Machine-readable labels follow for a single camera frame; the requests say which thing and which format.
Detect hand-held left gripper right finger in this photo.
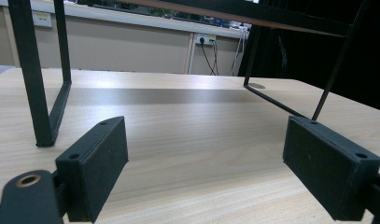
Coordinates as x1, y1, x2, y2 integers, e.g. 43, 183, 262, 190
282, 115, 380, 222

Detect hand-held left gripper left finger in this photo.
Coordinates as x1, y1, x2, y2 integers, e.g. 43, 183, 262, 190
54, 115, 130, 224

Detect black two-tier metal rack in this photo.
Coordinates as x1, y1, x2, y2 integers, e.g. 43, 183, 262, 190
7, 0, 372, 148

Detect black curtain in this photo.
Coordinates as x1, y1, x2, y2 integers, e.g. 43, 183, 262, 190
237, 0, 380, 114

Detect white hanging cables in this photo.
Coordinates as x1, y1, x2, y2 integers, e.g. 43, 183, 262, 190
230, 25, 249, 77

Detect white upright post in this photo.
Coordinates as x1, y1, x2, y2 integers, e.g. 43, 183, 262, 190
183, 31, 199, 76

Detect white wall ledge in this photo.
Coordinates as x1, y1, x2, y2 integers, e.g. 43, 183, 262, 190
0, 0, 251, 40

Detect black power cables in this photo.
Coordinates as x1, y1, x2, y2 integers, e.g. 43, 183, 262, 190
199, 38, 220, 77

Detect white wall plate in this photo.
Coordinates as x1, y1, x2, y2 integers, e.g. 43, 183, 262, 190
31, 10, 53, 29

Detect white wall socket with plugs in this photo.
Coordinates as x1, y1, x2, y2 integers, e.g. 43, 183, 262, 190
194, 33, 217, 47

